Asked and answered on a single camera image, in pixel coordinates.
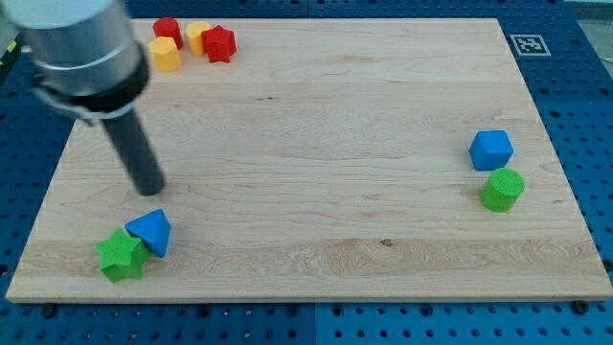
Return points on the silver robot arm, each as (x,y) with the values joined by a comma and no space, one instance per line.
(90,65)

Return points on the wooden board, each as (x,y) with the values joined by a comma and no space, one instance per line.
(327,162)

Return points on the red star block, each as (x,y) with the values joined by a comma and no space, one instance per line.
(219,43)

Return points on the blue triangle block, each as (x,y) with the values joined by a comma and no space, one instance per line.
(153,229)

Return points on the yellow cylinder block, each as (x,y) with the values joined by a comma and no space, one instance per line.
(194,33)

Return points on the blue cube block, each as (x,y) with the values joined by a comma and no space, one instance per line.
(490,150)

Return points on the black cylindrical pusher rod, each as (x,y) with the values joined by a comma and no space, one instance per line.
(130,141)

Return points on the green cylinder block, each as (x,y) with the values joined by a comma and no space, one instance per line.
(503,187)

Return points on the red cylinder block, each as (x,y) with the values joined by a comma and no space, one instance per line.
(169,27)

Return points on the green star block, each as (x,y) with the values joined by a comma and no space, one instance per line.
(122,256)

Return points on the white fiducial marker tag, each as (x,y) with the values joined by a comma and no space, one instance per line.
(530,45)

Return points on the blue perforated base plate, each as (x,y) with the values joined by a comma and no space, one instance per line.
(572,89)

